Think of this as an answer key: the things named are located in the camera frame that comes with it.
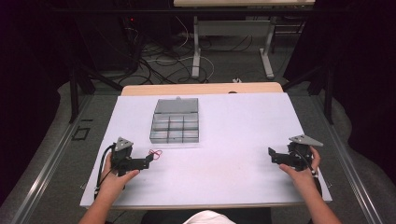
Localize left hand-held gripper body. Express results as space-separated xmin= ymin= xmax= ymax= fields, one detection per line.
xmin=109 ymin=136 xmax=149 ymax=177

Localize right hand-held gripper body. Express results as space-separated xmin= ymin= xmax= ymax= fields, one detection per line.
xmin=274 ymin=133 xmax=324 ymax=173

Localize red rubber band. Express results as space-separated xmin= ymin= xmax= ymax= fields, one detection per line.
xmin=148 ymin=148 xmax=163 ymax=161

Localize clear plastic compartment box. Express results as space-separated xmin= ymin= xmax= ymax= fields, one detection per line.
xmin=148 ymin=97 xmax=201 ymax=145

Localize person's right hand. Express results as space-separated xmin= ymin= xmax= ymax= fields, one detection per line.
xmin=278 ymin=145 xmax=322 ymax=189

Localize person's left hand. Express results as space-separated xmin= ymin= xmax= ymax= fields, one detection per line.
xmin=98 ymin=151 xmax=140 ymax=200

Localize white table cover board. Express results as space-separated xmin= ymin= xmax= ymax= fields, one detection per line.
xmin=79 ymin=91 xmax=333 ymax=209

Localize black metal stand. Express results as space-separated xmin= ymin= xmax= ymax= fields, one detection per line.
xmin=68 ymin=63 xmax=124 ymax=124
xmin=281 ymin=63 xmax=334 ymax=117

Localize person's white clothing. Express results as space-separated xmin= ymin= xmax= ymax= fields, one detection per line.
xmin=182 ymin=210 xmax=237 ymax=224

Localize wooden table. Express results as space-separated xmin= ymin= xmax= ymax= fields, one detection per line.
xmin=120 ymin=81 xmax=284 ymax=97

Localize black computer tower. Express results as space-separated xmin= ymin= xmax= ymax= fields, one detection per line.
xmin=73 ymin=13 xmax=141 ymax=73

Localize white desk with metal legs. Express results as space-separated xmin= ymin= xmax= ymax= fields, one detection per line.
xmin=173 ymin=0 xmax=316 ymax=80

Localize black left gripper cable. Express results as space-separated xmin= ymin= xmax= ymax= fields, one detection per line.
xmin=93 ymin=144 xmax=117 ymax=200

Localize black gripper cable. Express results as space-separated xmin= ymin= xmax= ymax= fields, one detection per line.
xmin=294 ymin=148 xmax=324 ymax=198
xmin=93 ymin=144 xmax=117 ymax=200

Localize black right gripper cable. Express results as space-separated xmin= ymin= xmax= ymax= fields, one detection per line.
xmin=294 ymin=148 xmax=324 ymax=198

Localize aluminium floor rail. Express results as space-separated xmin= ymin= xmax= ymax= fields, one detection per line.
xmin=8 ymin=94 xmax=94 ymax=224
xmin=306 ymin=92 xmax=386 ymax=224

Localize tangle of floor cables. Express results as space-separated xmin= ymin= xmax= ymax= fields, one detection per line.
xmin=122 ymin=15 xmax=255 ymax=86

